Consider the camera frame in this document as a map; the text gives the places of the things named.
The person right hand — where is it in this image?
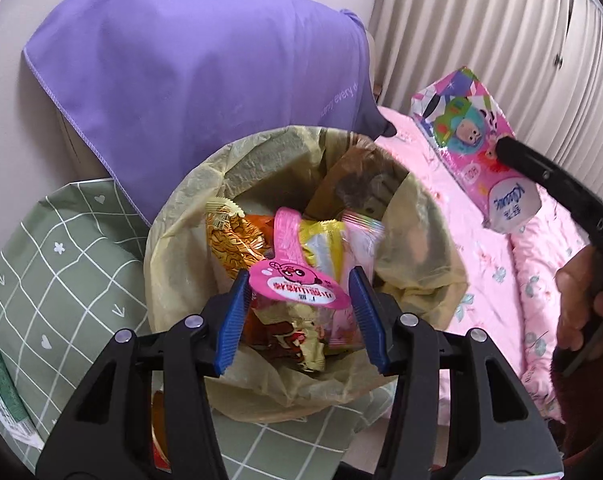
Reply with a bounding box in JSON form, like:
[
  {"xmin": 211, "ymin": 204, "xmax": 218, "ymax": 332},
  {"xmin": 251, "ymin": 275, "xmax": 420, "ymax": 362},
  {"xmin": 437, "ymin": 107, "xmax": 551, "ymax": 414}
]
[{"xmin": 555, "ymin": 246, "xmax": 603, "ymax": 360}]

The purple pillow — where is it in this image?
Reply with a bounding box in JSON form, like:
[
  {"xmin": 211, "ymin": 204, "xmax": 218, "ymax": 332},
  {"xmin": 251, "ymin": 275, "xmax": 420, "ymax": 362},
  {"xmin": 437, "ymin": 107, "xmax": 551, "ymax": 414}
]
[{"xmin": 23, "ymin": 0, "xmax": 395, "ymax": 222}]

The gold red noodle snack packet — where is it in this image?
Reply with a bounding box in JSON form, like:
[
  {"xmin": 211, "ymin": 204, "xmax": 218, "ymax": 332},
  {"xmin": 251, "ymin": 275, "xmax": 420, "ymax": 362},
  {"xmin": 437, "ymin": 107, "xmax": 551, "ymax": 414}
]
[{"xmin": 205, "ymin": 197, "xmax": 271, "ymax": 278}]

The yellow trash bag bin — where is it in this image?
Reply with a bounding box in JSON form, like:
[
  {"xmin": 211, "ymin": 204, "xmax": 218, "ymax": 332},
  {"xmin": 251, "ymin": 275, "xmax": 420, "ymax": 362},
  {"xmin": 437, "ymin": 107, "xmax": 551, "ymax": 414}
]
[{"xmin": 144, "ymin": 126, "xmax": 467, "ymax": 422}]

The pink spoon shaped package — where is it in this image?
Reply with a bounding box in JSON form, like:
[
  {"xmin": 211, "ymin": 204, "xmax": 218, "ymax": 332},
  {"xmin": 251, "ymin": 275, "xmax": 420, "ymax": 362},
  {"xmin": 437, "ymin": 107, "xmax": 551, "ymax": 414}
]
[{"xmin": 250, "ymin": 207, "xmax": 350, "ymax": 310}]

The beige striped curtain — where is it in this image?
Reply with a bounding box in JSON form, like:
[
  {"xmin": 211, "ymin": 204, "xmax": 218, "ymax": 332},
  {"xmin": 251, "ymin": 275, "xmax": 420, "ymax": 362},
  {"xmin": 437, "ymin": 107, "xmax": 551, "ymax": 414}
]
[{"xmin": 370, "ymin": 0, "xmax": 603, "ymax": 198}]

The red cracker packet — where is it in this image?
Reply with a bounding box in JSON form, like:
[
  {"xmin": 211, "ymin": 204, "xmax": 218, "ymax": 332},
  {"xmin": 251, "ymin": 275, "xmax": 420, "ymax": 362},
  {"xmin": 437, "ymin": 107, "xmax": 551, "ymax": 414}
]
[{"xmin": 242, "ymin": 302, "xmax": 325, "ymax": 373}]

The colourful tissue pack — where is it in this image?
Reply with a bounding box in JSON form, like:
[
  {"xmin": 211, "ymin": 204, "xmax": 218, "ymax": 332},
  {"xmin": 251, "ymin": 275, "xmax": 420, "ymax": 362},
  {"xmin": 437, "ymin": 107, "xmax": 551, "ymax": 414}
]
[{"xmin": 409, "ymin": 67, "xmax": 541, "ymax": 234}]

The orange plastic bag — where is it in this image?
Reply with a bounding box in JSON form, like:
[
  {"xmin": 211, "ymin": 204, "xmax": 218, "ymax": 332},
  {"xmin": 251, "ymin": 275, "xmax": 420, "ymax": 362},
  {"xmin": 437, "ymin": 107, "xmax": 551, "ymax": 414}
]
[{"xmin": 245, "ymin": 214, "xmax": 274, "ymax": 247}]

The yellow snack packet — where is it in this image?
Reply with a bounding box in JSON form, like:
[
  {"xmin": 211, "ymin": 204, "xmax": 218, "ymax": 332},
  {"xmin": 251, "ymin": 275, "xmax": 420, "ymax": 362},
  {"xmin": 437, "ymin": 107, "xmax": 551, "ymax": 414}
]
[{"xmin": 298, "ymin": 220, "xmax": 345, "ymax": 282}]

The green white milk carton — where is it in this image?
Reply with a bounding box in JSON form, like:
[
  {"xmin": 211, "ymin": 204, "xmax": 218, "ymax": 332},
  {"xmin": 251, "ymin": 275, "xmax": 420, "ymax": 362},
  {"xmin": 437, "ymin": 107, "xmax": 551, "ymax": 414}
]
[{"xmin": 0, "ymin": 352, "xmax": 44, "ymax": 451}]

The pink long candy wrapper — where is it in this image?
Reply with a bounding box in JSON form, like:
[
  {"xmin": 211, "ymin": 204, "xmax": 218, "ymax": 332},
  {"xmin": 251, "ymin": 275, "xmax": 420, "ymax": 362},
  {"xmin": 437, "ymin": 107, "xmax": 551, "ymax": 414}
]
[{"xmin": 329, "ymin": 210, "xmax": 384, "ymax": 351}]

